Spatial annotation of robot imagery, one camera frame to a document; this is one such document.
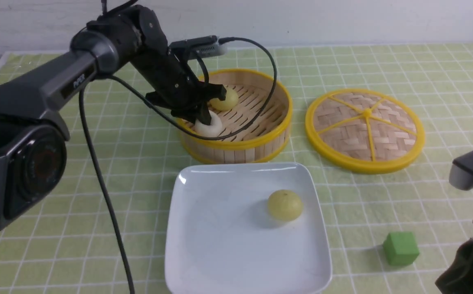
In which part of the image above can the green wooden cube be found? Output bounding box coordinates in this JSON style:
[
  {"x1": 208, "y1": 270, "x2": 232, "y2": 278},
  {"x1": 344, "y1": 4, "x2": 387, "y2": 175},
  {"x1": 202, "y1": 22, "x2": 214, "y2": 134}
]
[{"x1": 382, "y1": 231, "x2": 420, "y2": 267}]

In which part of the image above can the bamboo steamer basket yellow rim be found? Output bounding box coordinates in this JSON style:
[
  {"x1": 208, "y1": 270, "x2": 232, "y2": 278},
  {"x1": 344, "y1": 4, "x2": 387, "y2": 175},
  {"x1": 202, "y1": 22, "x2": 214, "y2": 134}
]
[{"x1": 179, "y1": 69, "x2": 294, "y2": 164}]

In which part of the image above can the white steamed bun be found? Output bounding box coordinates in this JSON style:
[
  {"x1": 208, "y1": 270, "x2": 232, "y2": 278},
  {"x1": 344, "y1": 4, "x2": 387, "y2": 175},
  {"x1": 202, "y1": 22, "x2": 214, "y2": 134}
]
[{"x1": 194, "y1": 110, "x2": 225, "y2": 138}]

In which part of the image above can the bamboo steamer lid yellow rim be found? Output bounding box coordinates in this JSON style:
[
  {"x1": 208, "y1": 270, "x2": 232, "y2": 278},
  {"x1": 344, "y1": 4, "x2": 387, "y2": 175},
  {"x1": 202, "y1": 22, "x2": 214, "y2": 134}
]
[{"x1": 304, "y1": 89, "x2": 426, "y2": 174}]

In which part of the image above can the yellow steamed bun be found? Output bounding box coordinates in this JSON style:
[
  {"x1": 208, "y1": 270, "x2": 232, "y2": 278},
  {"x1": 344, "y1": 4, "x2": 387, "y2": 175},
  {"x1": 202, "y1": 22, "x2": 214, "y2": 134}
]
[
  {"x1": 268, "y1": 189, "x2": 304, "y2": 222},
  {"x1": 209, "y1": 87, "x2": 239, "y2": 111}
]

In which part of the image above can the black camera cable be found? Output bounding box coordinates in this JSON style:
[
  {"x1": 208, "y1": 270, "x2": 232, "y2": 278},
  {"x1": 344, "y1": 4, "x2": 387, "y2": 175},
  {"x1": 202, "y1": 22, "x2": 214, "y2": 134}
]
[{"x1": 78, "y1": 37, "x2": 278, "y2": 294}]

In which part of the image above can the white square plate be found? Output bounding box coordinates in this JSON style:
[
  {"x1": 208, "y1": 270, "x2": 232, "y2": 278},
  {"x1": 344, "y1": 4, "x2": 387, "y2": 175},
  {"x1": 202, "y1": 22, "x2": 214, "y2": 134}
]
[{"x1": 164, "y1": 162, "x2": 333, "y2": 294}]

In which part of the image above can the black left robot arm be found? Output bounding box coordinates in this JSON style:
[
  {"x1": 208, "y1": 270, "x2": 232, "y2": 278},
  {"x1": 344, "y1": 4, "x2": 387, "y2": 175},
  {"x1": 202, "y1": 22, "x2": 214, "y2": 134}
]
[{"x1": 0, "y1": 0, "x2": 226, "y2": 231}]

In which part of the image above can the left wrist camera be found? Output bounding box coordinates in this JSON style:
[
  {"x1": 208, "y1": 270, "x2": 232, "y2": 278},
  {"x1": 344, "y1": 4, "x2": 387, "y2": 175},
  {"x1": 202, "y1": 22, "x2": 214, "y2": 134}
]
[{"x1": 169, "y1": 35, "x2": 228, "y2": 61}]

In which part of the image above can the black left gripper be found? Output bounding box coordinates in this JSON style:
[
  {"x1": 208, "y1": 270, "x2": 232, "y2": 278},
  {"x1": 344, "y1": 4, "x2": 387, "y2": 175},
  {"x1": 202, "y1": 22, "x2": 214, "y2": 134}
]
[{"x1": 130, "y1": 43, "x2": 227, "y2": 125}]

